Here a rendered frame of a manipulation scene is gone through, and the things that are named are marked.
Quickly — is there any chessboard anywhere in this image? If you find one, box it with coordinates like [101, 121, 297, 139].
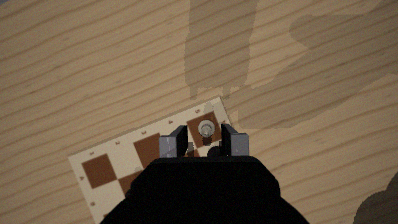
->
[68, 97, 231, 224]

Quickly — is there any white chess piece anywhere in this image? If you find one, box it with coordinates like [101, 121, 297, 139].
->
[198, 120, 215, 138]

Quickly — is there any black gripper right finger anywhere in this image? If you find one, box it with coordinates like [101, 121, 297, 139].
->
[221, 124, 249, 156]

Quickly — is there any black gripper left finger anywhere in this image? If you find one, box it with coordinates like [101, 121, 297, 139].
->
[159, 125, 188, 158]

